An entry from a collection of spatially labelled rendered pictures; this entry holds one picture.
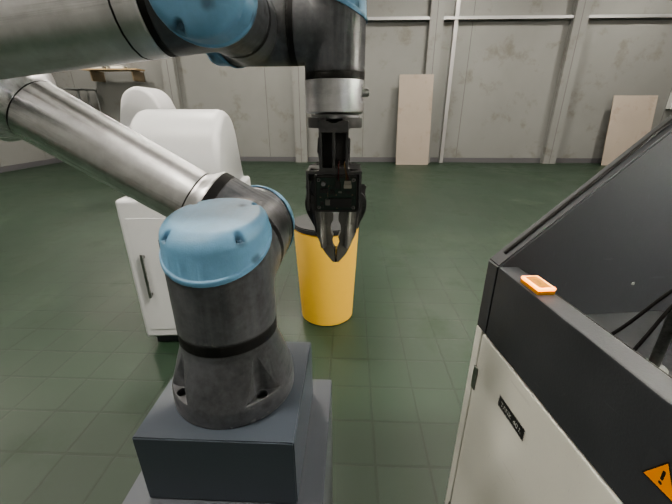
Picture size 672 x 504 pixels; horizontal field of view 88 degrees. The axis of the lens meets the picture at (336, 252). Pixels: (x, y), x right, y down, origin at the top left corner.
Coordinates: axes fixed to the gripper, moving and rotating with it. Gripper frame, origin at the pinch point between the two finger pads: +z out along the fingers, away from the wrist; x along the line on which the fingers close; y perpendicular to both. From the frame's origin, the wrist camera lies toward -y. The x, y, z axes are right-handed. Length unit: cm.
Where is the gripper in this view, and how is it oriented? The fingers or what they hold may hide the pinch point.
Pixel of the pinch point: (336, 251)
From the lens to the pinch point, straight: 55.1
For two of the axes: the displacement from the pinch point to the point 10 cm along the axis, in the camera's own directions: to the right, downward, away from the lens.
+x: 10.0, 0.1, -0.4
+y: -0.4, 3.8, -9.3
